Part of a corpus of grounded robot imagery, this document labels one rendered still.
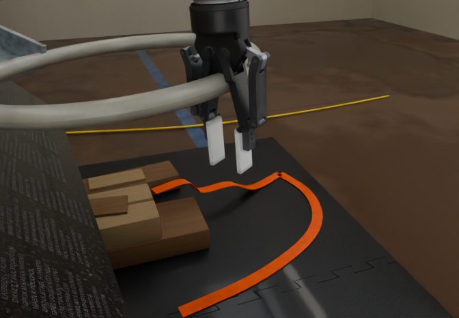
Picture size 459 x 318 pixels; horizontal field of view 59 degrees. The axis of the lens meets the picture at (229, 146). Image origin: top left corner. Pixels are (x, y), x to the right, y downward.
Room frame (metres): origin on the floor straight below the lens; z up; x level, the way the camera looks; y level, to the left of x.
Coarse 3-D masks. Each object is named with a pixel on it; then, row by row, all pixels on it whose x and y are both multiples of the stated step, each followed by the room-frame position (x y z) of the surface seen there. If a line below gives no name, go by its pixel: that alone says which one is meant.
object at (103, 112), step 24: (72, 48) 0.84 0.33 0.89; (96, 48) 0.86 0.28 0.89; (120, 48) 0.88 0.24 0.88; (144, 48) 0.89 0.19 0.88; (0, 72) 0.69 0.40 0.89; (24, 72) 0.76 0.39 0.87; (144, 96) 0.45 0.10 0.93; (168, 96) 0.46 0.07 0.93; (192, 96) 0.47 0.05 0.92; (216, 96) 0.50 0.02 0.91; (0, 120) 0.44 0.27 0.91; (24, 120) 0.43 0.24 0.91; (48, 120) 0.42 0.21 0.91; (72, 120) 0.42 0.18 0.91; (96, 120) 0.43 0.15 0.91; (120, 120) 0.43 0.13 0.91
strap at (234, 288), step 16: (272, 176) 1.77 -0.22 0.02; (288, 176) 1.77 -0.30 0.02; (160, 192) 1.32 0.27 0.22; (304, 192) 1.62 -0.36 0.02; (320, 208) 1.50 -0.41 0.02; (320, 224) 1.38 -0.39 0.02; (304, 240) 1.28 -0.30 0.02; (288, 256) 1.19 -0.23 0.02; (256, 272) 1.10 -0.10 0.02; (272, 272) 1.10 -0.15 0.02; (224, 288) 1.03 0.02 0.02; (240, 288) 1.03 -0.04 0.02; (192, 304) 0.96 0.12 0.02; (208, 304) 0.96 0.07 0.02
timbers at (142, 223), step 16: (112, 192) 1.34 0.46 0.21; (128, 192) 1.34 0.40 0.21; (144, 192) 1.34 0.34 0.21; (128, 208) 1.23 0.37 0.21; (144, 208) 1.23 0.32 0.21; (112, 224) 1.14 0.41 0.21; (128, 224) 1.14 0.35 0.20; (144, 224) 1.16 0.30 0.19; (160, 224) 1.18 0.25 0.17; (112, 240) 1.12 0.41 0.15; (128, 240) 1.14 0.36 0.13; (144, 240) 1.16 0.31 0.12
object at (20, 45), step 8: (0, 32) 0.83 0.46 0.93; (8, 32) 0.83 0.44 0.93; (16, 32) 0.83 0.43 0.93; (0, 40) 0.84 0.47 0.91; (8, 40) 0.83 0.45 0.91; (16, 40) 0.82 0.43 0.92; (24, 40) 0.81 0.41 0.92; (32, 40) 0.81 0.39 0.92; (0, 48) 0.83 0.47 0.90; (8, 48) 0.83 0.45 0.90; (16, 48) 0.82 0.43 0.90; (24, 48) 0.81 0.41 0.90; (32, 48) 0.80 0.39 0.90; (40, 48) 0.80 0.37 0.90; (0, 56) 0.80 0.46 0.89; (8, 56) 0.81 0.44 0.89; (16, 56) 0.82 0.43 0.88; (8, 80) 0.72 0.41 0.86
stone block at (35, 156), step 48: (0, 96) 0.93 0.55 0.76; (0, 144) 0.69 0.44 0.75; (48, 144) 0.84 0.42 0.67; (0, 192) 0.54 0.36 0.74; (48, 192) 0.63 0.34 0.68; (0, 240) 0.43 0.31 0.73; (48, 240) 0.49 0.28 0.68; (96, 240) 0.57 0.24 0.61; (0, 288) 0.35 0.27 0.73; (48, 288) 0.39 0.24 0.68; (96, 288) 0.45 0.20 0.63
